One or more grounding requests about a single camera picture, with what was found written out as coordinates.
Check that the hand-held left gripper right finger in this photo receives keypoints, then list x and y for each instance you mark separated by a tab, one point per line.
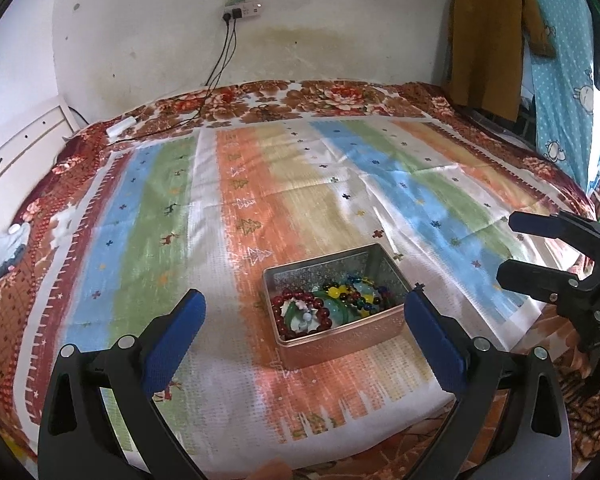
435	345

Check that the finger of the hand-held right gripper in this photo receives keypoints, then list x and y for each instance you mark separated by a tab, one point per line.
545	226
530	280

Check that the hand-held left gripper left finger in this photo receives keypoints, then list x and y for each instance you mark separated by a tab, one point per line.
175	345

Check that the rose gold metal tin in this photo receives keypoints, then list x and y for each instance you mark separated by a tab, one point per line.
340	345

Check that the green bangle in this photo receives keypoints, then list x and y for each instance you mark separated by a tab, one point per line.
342	311

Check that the blue polka dot cloth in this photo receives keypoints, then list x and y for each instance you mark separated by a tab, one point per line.
560	85

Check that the striped colourful blanket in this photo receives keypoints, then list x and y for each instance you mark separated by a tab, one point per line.
280	185

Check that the small white object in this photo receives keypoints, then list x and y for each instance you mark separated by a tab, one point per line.
15	229

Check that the brown hanging garment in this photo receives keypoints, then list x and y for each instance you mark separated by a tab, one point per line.
485	35

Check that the white charger adapter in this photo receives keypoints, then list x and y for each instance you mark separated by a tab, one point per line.
120	127

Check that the white headboard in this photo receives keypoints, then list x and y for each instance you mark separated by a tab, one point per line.
25	145

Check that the white power strip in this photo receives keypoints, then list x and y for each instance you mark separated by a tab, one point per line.
247	9

